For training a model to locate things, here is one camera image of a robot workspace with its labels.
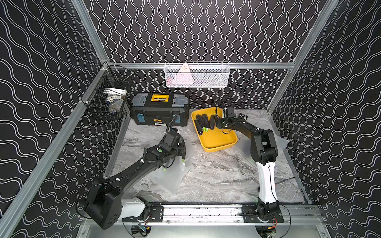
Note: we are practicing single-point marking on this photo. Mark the pile of toy eggplants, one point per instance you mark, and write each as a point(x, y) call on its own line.
point(204, 123)

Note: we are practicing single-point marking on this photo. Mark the pink triangular card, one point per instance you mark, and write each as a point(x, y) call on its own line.
point(183, 76)

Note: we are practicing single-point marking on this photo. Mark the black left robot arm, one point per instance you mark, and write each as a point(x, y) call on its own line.
point(104, 203)

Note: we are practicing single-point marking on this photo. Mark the black wire basket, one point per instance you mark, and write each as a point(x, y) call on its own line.
point(108, 101)

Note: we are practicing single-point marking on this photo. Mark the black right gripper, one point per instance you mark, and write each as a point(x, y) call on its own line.
point(217, 122)

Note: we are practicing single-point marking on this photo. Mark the white wire basket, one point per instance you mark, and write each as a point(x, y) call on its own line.
point(205, 74)

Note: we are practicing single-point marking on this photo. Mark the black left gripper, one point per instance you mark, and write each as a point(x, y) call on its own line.
point(181, 147)

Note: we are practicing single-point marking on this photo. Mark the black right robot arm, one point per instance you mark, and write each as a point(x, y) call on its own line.
point(263, 151)

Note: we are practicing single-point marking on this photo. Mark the black toolbox with blue latches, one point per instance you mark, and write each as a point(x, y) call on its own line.
point(158, 109)

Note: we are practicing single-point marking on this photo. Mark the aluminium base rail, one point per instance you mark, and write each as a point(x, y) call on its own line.
point(215, 214)

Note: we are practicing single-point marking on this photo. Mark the orange handled screwdriver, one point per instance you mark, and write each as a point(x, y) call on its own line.
point(282, 181)

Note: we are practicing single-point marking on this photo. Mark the yellow plastic bin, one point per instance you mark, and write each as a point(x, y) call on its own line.
point(216, 139)

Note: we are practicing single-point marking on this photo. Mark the clear zip-top bag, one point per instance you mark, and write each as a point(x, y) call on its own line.
point(244, 146)
point(171, 179)

